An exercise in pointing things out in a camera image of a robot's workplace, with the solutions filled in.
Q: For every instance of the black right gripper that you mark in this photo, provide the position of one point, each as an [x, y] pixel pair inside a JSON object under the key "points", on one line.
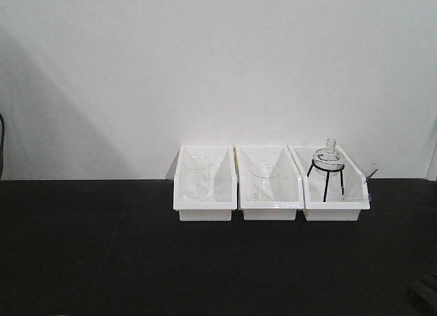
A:
{"points": [[422, 295]]}

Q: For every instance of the middle white storage bin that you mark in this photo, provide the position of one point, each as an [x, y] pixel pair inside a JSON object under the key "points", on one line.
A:
{"points": [[289, 198]]}

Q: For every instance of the clear glass test tube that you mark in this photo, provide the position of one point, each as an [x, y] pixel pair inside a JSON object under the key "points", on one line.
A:
{"points": [[354, 189]]}

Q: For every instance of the right white storage bin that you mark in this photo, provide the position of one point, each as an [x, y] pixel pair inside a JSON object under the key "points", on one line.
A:
{"points": [[334, 209]]}

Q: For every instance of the round glass flask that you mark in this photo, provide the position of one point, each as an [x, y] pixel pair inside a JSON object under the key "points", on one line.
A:
{"points": [[328, 158]]}

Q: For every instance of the left white storage bin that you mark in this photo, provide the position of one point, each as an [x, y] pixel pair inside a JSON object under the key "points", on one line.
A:
{"points": [[222, 198]]}

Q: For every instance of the glass beaker in left bin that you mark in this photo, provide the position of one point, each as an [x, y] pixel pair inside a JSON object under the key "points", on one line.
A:
{"points": [[196, 177]]}

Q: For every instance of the black wire tripod stand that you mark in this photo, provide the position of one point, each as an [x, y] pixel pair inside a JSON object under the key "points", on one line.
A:
{"points": [[326, 183]]}

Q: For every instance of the glass beaker in middle bin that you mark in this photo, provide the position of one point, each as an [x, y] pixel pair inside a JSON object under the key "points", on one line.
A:
{"points": [[264, 181]]}

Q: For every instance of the white storage bin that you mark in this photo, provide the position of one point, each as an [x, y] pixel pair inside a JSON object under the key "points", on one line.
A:
{"points": [[222, 198], [289, 198], [334, 209]]}

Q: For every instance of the glass beaker in bin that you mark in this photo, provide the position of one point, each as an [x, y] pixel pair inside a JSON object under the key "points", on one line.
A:
{"points": [[264, 181], [196, 177]]}

